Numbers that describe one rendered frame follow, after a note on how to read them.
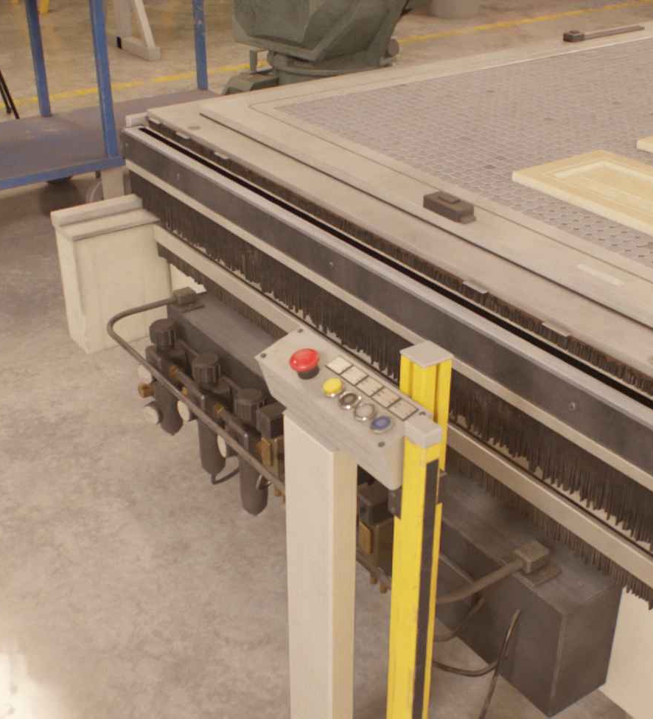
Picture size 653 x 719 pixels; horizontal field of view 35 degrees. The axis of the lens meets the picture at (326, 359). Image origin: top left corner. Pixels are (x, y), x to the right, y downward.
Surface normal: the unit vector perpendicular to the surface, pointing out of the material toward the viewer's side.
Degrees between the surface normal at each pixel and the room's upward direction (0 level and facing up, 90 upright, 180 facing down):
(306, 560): 90
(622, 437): 90
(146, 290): 90
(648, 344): 0
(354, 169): 0
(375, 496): 0
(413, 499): 90
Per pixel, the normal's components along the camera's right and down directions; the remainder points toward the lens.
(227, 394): 0.57, 0.40
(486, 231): 0.00, -0.87
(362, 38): 0.58, 0.78
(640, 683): -0.82, 0.28
